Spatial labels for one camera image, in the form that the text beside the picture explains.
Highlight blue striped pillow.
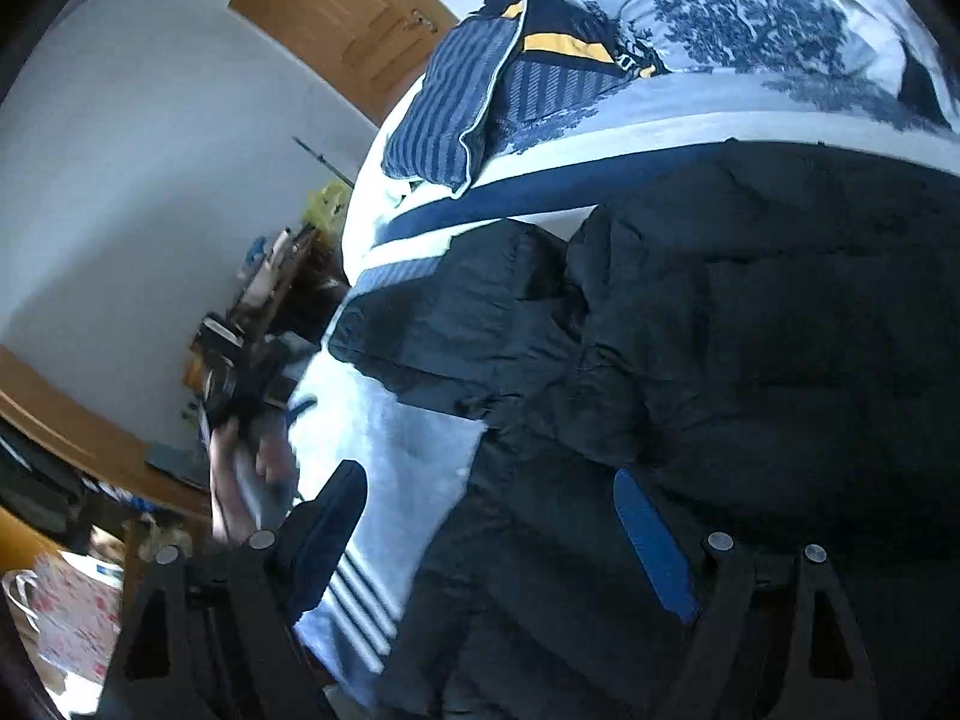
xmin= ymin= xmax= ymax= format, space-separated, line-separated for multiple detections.
xmin=381 ymin=15 xmax=521 ymax=199

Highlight yellow green plastic bag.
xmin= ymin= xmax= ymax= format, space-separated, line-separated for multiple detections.
xmin=302 ymin=179 xmax=352 ymax=242

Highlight blue white patterned bed sheet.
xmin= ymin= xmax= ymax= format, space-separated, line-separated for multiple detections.
xmin=291 ymin=76 xmax=958 ymax=707

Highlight dark cluttered side table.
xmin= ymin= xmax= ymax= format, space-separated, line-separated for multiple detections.
xmin=179 ymin=223 xmax=352 ymax=421

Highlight black puffer jacket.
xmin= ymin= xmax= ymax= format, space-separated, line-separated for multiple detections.
xmin=329 ymin=143 xmax=958 ymax=718

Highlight floral paper bag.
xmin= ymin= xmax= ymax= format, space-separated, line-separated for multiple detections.
xmin=3 ymin=551 xmax=124 ymax=684

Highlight blue tree print duvet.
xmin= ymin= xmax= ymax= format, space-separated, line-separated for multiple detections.
xmin=487 ymin=0 xmax=958 ymax=149

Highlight wooden door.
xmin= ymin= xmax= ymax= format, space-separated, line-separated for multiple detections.
xmin=229 ymin=0 xmax=457 ymax=125

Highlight person's left hand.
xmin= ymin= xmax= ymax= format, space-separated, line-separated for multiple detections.
xmin=206 ymin=418 xmax=303 ymax=545

